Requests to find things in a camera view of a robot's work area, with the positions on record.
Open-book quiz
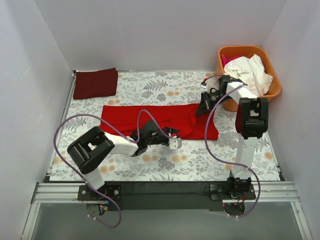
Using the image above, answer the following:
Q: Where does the bright red t shirt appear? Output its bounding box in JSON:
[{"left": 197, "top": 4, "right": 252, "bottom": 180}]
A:
[{"left": 101, "top": 103, "right": 209, "bottom": 140}]

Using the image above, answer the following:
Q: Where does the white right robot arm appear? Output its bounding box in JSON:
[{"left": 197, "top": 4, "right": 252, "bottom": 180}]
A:
[{"left": 195, "top": 75, "right": 269, "bottom": 202}]

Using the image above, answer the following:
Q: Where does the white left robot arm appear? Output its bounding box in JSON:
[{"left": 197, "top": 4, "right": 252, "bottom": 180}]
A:
[{"left": 67, "top": 120, "right": 182, "bottom": 200}]

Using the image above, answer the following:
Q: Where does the floral patterned table mat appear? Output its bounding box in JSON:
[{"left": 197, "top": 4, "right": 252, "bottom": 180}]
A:
[{"left": 48, "top": 71, "right": 280, "bottom": 183}]

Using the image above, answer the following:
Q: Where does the orange plastic basket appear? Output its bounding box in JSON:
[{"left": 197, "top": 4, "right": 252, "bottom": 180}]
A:
[{"left": 215, "top": 45, "right": 282, "bottom": 102}]

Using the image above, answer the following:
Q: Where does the pink garment in basket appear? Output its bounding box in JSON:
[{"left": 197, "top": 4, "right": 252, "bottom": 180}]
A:
[{"left": 220, "top": 55, "right": 239, "bottom": 68}]

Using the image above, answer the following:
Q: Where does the cream white t shirt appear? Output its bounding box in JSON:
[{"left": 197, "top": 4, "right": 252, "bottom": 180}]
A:
[{"left": 223, "top": 54, "right": 273, "bottom": 96}]

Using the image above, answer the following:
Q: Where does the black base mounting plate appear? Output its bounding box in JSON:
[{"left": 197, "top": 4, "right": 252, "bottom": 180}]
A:
[{"left": 77, "top": 181, "right": 258, "bottom": 212}]

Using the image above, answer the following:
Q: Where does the folded dark red t shirt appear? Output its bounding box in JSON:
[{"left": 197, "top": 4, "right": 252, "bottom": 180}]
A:
[{"left": 73, "top": 68, "right": 118, "bottom": 100}]

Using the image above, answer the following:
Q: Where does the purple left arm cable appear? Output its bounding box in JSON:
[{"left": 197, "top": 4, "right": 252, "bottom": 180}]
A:
[{"left": 53, "top": 108, "right": 176, "bottom": 229}]

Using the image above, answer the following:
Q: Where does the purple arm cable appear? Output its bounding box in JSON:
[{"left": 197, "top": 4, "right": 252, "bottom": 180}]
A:
[
  {"left": 202, "top": 74, "right": 262, "bottom": 219},
  {"left": 53, "top": 108, "right": 176, "bottom": 229}
]

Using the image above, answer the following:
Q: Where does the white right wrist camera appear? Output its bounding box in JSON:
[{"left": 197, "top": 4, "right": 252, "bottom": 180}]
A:
[{"left": 200, "top": 78, "right": 208, "bottom": 89}]

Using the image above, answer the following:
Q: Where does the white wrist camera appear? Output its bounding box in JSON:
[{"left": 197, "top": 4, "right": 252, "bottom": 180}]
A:
[
  {"left": 168, "top": 137, "right": 182, "bottom": 150},
  {"left": 200, "top": 78, "right": 208, "bottom": 89}
]

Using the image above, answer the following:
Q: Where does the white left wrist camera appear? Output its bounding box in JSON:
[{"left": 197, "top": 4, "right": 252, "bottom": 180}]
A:
[{"left": 168, "top": 137, "right": 182, "bottom": 150}]

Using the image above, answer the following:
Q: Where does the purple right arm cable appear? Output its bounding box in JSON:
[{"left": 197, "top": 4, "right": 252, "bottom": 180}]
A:
[{"left": 202, "top": 74, "right": 262, "bottom": 219}]

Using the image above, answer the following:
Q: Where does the aluminium frame rail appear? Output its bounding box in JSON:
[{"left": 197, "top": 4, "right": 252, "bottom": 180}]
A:
[{"left": 29, "top": 181, "right": 312, "bottom": 240}]

